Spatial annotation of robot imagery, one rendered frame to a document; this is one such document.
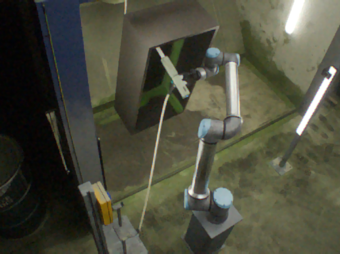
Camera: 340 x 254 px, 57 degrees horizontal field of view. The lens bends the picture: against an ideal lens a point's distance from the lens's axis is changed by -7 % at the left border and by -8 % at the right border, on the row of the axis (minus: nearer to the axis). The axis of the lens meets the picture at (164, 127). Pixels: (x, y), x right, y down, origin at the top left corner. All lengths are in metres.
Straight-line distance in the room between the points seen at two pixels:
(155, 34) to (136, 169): 1.61
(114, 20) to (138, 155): 1.52
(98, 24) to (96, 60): 0.39
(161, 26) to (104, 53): 1.57
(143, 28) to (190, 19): 0.37
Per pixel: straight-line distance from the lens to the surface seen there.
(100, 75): 3.80
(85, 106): 1.83
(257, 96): 4.38
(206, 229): 2.53
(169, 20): 2.40
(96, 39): 3.77
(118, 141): 3.64
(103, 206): 1.59
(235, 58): 2.34
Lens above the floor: 2.94
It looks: 50 degrees down
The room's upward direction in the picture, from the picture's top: 6 degrees clockwise
